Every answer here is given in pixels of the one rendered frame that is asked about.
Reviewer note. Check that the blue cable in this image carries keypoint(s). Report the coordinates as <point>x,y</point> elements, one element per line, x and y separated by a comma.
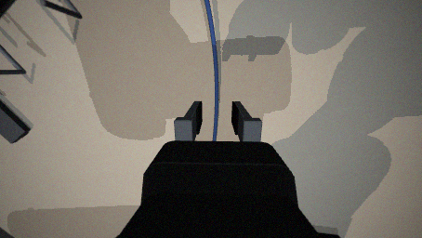
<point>215,58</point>

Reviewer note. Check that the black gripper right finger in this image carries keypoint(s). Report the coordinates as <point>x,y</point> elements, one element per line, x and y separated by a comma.
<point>247,128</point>

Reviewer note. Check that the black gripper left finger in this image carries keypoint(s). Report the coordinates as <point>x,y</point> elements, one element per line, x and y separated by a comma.
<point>187,127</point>

